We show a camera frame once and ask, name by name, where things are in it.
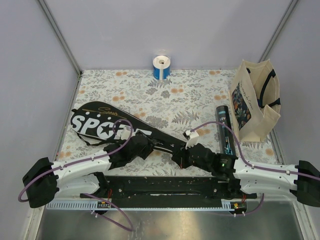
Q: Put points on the blue white tape roll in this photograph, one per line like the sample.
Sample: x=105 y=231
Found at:
x=161 y=67

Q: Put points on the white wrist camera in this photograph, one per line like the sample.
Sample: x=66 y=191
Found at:
x=192 y=138
x=126 y=133

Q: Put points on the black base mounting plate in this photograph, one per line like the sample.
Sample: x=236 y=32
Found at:
x=120 y=187

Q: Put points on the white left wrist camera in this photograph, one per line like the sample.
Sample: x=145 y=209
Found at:
x=126 y=133

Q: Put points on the black shuttlecock tube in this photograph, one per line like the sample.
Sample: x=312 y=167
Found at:
x=226 y=139

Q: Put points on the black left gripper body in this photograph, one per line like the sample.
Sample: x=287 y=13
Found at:
x=145 y=152

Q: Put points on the black sport racket cover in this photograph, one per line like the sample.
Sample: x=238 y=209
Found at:
x=95 y=124

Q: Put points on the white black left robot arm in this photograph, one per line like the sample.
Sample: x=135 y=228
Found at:
x=47 y=180

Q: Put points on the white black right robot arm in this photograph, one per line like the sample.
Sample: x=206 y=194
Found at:
x=301 y=180

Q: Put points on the beige canvas tote bag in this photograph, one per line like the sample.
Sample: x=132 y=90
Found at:
x=254 y=100

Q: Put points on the aluminium frame rail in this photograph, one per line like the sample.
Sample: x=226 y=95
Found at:
x=91 y=182

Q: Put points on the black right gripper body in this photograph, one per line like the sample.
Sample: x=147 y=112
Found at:
x=186 y=160

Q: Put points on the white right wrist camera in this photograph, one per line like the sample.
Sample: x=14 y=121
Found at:
x=192 y=138

